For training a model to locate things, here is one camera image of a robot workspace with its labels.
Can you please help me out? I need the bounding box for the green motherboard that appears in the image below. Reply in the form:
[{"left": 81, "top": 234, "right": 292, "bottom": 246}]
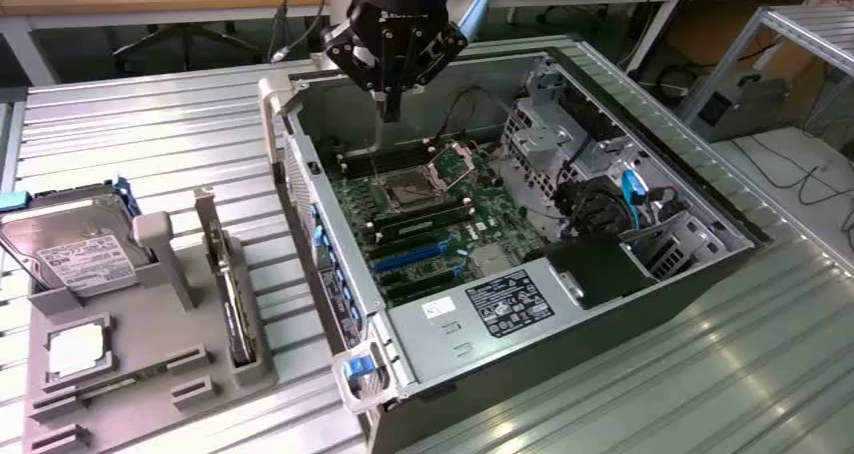
[{"left": 324, "top": 138, "right": 556, "bottom": 308}]

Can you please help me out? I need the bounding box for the black office chair base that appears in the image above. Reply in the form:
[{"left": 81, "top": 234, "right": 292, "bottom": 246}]
[{"left": 109, "top": 21, "right": 265, "bottom": 73}]

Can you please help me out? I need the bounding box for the metal drive cage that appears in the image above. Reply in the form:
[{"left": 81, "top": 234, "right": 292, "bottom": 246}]
[{"left": 497, "top": 56, "right": 646, "bottom": 235}]

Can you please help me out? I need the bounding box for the blue SATA wire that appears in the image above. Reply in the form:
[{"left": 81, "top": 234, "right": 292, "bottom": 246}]
[{"left": 619, "top": 169, "right": 652, "bottom": 233}]

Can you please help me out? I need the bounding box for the black plastic shroud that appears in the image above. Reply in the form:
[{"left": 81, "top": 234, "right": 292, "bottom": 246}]
[{"left": 543, "top": 233, "right": 659, "bottom": 310}]

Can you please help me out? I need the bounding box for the grey plastic parts rack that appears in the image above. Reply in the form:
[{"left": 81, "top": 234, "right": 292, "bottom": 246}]
[{"left": 18, "top": 212, "right": 279, "bottom": 454}]

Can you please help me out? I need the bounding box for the CPU socket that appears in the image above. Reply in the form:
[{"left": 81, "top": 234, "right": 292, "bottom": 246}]
[{"left": 376, "top": 171, "right": 447, "bottom": 216}]

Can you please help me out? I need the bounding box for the hanging cable with plug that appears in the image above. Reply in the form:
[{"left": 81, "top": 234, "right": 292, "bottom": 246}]
[{"left": 268, "top": 0, "right": 299, "bottom": 65}]

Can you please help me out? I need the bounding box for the silver CPU chip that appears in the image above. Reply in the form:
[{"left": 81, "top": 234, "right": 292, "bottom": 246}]
[{"left": 44, "top": 323, "right": 112, "bottom": 375}]

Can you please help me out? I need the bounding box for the grey box device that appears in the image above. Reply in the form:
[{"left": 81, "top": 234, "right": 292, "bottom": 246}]
[{"left": 692, "top": 71, "right": 792, "bottom": 143}]

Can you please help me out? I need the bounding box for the open black PC case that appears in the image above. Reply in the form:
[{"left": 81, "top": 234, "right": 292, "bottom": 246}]
[{"left": 256, "top": 45, "right": 770, "bottom": 454}]

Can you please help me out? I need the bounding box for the long black expansion slot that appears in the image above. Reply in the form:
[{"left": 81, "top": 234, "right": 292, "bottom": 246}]
[
  {"left": 385, "top": 276, "right": 468, "bottom": 303},
  {"left": 368, "top": 234, "right": 445, "bottom": 256},
  {"left": 380, "top": 266, "right": 460, "bottom": 291}
]

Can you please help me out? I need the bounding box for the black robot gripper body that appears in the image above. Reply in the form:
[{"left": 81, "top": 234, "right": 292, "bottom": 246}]
[{"left": 345, "top": 0, "right": 459, "bottom": 75}]

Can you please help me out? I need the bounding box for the green RAM stick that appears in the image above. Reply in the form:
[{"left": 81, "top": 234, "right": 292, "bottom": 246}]
[{"left": 72, "top": 363, "right": 168, "bottom": 400}]

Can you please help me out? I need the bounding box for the RAM stick with label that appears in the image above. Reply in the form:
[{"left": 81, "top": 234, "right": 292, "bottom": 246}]
[{"left": 379, "top": 215, "right": 463, "bottom": 238}]

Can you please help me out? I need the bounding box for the black power wire bundle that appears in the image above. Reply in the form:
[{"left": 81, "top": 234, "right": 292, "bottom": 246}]
[{"left": 556, "top": 181, "right": 628, "bottom": 238}]

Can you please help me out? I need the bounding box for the metal disk bay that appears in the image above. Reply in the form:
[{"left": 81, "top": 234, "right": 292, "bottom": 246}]
[{"left": 618, "top": 208, "right": 755, "bottom": 281}]

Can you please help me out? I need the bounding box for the brown wooden panel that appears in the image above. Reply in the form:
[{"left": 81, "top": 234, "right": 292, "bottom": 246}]
[{"left": 663, "top": 0, "right": 826, "bottom": 83}]

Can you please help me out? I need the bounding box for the blue disk carrier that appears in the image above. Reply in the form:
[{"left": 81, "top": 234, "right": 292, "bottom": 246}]
[{"left": 0, "top": 175, "right": 145, "bottom": 218}]

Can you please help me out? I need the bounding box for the metal CPU socket cover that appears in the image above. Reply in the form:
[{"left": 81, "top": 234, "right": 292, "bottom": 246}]
[{"left": 425, "top": 142, "right": 483, "bottom": 188}]

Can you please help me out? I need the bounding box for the silver chipset heatsink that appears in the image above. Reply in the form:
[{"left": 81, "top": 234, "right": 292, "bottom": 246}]
[{"left": 469, "top": 246, "right": 520, "bottom": 278}]

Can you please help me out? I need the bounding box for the grey power supply unit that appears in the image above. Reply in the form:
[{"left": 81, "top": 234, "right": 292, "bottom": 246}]
[{"left": 384, "top": 261, "right": 589, "bottom": 391}]

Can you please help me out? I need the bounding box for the aluminium frame table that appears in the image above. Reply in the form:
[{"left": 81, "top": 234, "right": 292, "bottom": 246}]
[{"left": 672, "top": 4, "right": 854, "bottom": 141}]

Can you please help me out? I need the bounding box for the silver hard disk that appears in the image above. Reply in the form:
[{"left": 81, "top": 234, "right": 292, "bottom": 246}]
[{"left": 0, "top": 193, "right": 146, "bottom": 296}]

